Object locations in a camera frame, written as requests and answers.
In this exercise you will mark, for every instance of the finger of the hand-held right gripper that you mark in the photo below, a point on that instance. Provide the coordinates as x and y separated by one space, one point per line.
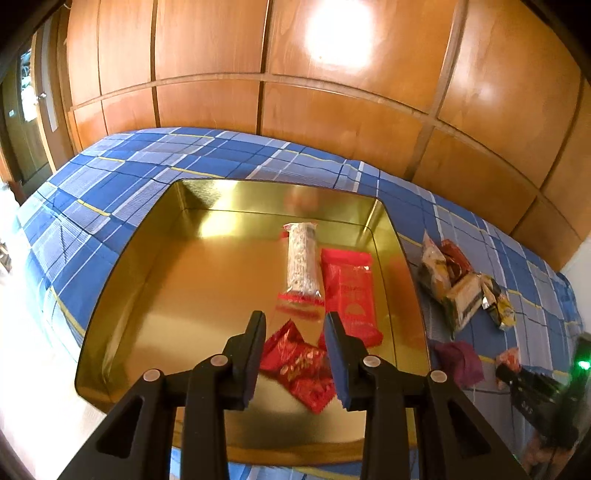
512 376

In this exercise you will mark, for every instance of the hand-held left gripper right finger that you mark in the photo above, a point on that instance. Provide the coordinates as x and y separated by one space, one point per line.
334 360

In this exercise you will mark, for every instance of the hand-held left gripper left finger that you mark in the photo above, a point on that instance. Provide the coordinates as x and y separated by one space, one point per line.
251 350

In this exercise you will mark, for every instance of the small red snack packet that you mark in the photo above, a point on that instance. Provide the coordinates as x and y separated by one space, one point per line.
509 356

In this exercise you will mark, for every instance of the red patterned snack packet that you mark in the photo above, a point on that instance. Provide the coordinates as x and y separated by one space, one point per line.
307 378
279 341

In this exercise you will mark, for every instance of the clear soda cracker packet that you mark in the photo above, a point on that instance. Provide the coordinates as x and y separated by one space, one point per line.
464 300

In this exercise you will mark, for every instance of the gold metal tin box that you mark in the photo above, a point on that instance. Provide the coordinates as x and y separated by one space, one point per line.
184 277

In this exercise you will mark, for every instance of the purple snack packet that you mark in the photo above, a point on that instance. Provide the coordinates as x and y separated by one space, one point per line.
459 362

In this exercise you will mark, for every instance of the flat red snack packet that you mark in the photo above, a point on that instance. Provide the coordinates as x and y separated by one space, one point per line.
353 295

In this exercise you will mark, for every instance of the small yellow snack packet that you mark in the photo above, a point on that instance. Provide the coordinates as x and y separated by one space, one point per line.
501 307

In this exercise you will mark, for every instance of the clear rice cracker packet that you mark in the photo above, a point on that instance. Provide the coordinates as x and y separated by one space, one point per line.
300 258

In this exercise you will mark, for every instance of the red white snack packet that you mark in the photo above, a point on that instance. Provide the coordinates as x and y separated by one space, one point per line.
456 259

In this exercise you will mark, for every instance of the yellow white snack packet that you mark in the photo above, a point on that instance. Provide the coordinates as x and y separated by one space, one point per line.
434 267

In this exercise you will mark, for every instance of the blue plaid blanket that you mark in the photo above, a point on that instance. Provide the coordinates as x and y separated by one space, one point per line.
138 157

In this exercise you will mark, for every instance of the wooden panelled wardrobe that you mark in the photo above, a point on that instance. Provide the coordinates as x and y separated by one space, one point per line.
323 115

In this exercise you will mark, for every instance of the wooden door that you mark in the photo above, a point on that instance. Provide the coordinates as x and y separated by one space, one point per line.
32 129

